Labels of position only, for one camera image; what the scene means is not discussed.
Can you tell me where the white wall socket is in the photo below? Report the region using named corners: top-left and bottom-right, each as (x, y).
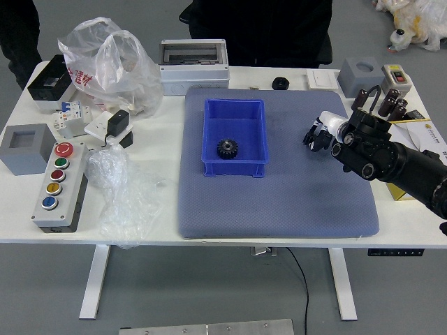
top-left (84, 110), bottom-right (134, 144)

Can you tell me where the grey-blue padded mat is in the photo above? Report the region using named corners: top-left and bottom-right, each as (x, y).
top-left (177, 87), bottom-right (381, 240)

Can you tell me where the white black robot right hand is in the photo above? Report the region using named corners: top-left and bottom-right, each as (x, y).
top-left (302, 110), bottom-right (349, 154)

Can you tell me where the black white enclosure box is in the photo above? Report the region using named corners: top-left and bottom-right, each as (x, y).
top-left (27, 54), bottom-right (82, 112)

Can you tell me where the metal bracket under table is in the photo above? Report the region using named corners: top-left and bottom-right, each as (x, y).
top-left (250, 246), bottom-right (279, 258)

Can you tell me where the person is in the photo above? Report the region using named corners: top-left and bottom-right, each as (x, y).
top-left (177, 0), bottom-right (332, 69)
top-left (0, 0), bottom-right (43, 92)

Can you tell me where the white wall switch plate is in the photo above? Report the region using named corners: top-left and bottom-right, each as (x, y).
top-left (306, 68), bottom-right (340, 91)

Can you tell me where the grey switch box red button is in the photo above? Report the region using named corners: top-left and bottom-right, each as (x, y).
top-left (380, 64), bottom-right (410, 96)

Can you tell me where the grey block round hole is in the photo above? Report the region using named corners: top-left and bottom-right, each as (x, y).
top-left (337, 57), bottom-right (383, 99)

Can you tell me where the metal base plate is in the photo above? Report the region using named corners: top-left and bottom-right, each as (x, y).
top-left (118, 318), bottom-right (295, 335)

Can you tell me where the crumpled clear plastic film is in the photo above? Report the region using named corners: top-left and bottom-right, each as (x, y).
top-left (85, 142), bottom-right (165, 250)

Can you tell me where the blue plastic box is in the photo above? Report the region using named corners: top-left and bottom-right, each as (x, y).
top-left (201, 98), bottom-right (270, 179)

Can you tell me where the small black box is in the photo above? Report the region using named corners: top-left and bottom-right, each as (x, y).
top-left (404, 110), bottom-right (429, 122)

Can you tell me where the white yellow plush toy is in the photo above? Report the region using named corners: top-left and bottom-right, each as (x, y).
top-left (375, 0), bottom-right (447, 52)

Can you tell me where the yellow white cardboard box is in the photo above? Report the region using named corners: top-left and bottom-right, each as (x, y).
top-left (386, 118), bottom-right (447, 202)

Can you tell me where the white blue circuit breaker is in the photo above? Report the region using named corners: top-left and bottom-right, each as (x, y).
top-left (59, 100), bottom-right (92, 127)

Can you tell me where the grey enclosure with clear lid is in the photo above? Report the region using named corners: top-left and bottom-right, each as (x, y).
top-left (157, 38), bottom-right (230, 97)

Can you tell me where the black power adapter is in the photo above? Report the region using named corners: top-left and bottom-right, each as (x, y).
top-left (103, 109), bottom-right (131, 147)

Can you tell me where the black floor cable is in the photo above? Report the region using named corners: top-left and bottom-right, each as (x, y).
top-left (286, 246), bottom-right (311, 335)

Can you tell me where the big black gear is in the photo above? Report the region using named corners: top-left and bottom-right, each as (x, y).
top-left (216, 137), bottom-right (240, 161)

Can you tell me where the white orange terminal block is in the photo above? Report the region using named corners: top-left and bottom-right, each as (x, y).
top-left (52, 110), bottom-right (75, 139)

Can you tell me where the white table leg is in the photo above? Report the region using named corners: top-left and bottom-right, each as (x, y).
top-left (78, 244), bottom-right (112, 320)
top-left (328, 246), bottom-right (359, 321)

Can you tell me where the grey five-button control station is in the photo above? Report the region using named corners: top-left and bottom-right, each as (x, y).
top-left (30, 141), bottom-right (89, 234)

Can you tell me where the clear plastic bag red print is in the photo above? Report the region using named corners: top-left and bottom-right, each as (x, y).
top-left (57, 15), bottom-right (165, 119)

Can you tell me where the black table control panel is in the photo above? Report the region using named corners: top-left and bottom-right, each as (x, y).
top-left (368, 248), bottom-right (425, 258)

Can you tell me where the grey block square recess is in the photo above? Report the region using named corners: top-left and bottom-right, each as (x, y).
top-left (0, 123), bottom-right (52, 177)

